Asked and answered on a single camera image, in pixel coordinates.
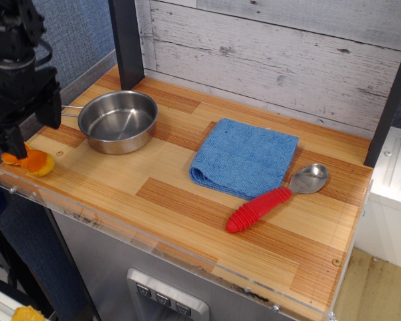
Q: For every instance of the dark right vertical post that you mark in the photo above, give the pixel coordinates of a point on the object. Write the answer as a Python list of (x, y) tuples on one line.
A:
[(385, 121)]

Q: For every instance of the clear acrylic edge guard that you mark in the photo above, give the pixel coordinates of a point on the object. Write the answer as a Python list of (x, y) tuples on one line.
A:
[(293, 260)]

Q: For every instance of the stainless steel saucepan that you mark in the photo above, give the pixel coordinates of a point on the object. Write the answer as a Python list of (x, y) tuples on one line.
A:
[(118, 122)]

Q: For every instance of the dark vertical post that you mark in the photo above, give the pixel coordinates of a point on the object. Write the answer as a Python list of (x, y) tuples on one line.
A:
[(385, 121), (127, 42)]

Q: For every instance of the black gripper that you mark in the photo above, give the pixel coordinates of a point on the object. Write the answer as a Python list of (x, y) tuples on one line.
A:
[(24, 91)]

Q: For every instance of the red handled metal spoon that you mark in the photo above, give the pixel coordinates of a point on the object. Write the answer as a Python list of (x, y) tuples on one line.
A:
[(307, 180)]

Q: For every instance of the yellow object bottom left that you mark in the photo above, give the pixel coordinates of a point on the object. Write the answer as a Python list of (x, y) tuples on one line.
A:
[(27, 313)]

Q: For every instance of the orange plush fish toy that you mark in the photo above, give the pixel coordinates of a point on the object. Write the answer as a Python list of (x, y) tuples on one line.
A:
[(36, 163)]

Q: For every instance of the folded blue cloth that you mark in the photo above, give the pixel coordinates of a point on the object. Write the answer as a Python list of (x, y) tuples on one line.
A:
[(243, 160)]

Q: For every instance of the dark left vertical post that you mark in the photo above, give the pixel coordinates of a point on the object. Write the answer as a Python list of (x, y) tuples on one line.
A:
[(127, 42)]

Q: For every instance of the silver button control panel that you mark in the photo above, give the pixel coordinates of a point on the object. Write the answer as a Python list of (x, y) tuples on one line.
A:
[(155, 300)]

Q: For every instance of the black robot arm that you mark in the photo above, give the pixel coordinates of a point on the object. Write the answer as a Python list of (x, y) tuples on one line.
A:
[(21, 32)]

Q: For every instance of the white ridged side counter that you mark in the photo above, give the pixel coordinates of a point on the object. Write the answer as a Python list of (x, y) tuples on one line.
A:
[(379, 230)]

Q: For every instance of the stainless steel cabinet front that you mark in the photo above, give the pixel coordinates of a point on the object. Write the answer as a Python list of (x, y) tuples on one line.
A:
[(126, 282)]

